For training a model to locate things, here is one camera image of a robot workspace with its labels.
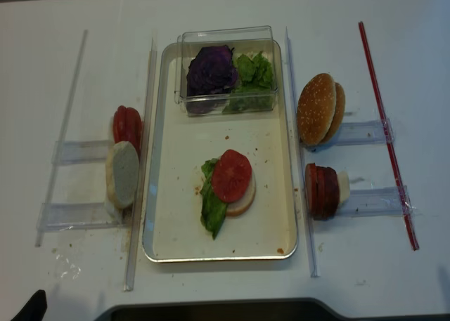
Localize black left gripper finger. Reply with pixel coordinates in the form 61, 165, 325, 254
11, 289, 47, 321

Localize white bread bun slice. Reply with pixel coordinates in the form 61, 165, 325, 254
105, 141, 140, 209

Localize green lettuce leaf on tray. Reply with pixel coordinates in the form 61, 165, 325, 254
200, 158, 228, 239

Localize red tomato slices stack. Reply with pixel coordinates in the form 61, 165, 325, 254
112, 105, 143, 156

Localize tomato slice on bun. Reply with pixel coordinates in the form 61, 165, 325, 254
211, 149, 252, 203

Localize green lettuce in container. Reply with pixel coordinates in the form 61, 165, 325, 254
222, 51, 274, 114

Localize stacked meat patty slices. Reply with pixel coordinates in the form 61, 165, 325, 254
305, 163, 340, 221

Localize clear lower left track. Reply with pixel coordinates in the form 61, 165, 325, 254
37, 202, 127, 232

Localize clear track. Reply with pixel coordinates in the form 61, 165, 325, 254
37, 202, 127, 232
52, 140, 113, 166
335, 186, 416, 218
334, 119, 394, 146

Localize clear upper left track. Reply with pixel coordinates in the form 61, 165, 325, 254
52, 140, 113, 166

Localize cream metal tray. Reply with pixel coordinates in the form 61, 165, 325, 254
142, 44, 297, 263

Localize bottom bun on tray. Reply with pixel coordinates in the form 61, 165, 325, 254
226, 173, 256, 217

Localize purple cabbage leaves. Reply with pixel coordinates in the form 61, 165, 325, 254
186, 45, 238, 115

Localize clear plastic container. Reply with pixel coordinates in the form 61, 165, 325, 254
174, 25, 278, 116

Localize white pusher block right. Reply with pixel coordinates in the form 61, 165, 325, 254
337, 171, 350, 206

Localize sesame top bun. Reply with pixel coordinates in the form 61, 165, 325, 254
296, 73, 336, 146

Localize clear lower right track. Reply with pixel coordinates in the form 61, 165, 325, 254
335, 186, 416, 218

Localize clear upper right track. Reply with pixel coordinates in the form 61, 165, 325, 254
334, 119, 394, 146

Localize clear left outer rail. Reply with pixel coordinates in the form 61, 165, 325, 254
34, 30, 89, 248

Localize clear rail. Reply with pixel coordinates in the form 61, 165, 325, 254
123, 36, 158, 292
284, 27, 320, 278
34, 30, 89, 248

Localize clear left inner rail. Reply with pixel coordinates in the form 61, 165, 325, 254
123, 36, 158, 292

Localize clear right inner rail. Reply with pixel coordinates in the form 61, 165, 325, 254
284, 27, 320, 278

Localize red plastic rail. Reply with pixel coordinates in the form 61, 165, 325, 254
358, 21, 420, 251

